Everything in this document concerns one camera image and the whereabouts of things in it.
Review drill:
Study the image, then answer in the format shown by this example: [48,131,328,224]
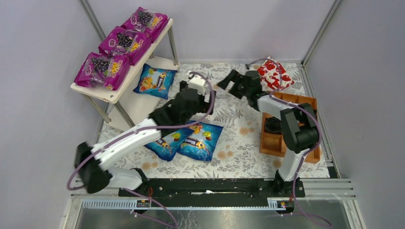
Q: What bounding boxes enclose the blue candy bag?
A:
[177,122,223,162]
[145,128,193,161]
[133,64,178,100]

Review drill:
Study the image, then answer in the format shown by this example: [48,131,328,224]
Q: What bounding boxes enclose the purple candy bag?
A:
[121,7,170,42]
[74,52,130,91]
[98,26,152,65]

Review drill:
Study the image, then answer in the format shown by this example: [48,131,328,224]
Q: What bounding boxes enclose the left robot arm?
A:
[67,71,216,194]

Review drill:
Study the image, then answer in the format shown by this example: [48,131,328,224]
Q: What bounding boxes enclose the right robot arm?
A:
[217,70,321,193]

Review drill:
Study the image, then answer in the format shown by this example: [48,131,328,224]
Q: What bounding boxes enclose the white two-tier shelf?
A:
[70,19,179,131]

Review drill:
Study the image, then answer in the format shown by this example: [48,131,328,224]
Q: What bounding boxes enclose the red poppy folded cloth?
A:
[257,56,295,91]

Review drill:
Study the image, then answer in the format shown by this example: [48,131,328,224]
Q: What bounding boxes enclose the black green rolled item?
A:
[265,117,282,135]

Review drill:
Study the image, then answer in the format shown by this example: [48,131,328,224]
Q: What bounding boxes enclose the wooden compartment tray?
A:
[259,92,321,164]

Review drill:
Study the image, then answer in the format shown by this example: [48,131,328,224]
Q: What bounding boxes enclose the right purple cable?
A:
[246,58,333,229]

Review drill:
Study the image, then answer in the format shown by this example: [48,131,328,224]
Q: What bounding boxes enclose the aluminium frame post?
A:
[301,0,343,66]

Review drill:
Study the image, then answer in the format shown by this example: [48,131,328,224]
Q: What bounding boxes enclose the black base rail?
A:
[135,178,293,208]

